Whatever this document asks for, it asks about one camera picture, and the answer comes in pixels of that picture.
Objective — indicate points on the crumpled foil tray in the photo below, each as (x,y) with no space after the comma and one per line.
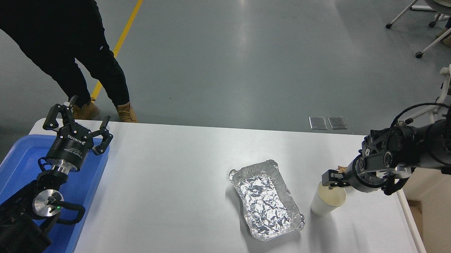
(268,202)

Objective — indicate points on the silver floor plate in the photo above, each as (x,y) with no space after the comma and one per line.
(338,123)
(318,123)

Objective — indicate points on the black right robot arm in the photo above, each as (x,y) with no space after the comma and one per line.
(448,146)

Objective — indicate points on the white wheeled chair grey seat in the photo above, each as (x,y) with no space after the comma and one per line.
(448,7)

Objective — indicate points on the white paper cup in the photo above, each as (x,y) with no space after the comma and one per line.
(321,206)

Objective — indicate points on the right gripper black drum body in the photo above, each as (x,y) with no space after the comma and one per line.
(365,182)

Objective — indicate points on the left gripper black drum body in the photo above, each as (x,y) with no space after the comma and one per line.
(70,147)

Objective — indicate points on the crumpled tan paper ball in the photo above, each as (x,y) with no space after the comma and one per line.
(341,169)

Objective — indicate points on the blue plastic tray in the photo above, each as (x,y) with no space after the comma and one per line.
(15,158)

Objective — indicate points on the large pale bin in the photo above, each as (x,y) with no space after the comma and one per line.
(444,230)

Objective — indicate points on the brown cardboard piece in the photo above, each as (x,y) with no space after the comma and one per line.
(416,213)

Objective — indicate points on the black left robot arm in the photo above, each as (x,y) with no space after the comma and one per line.
(11,227)

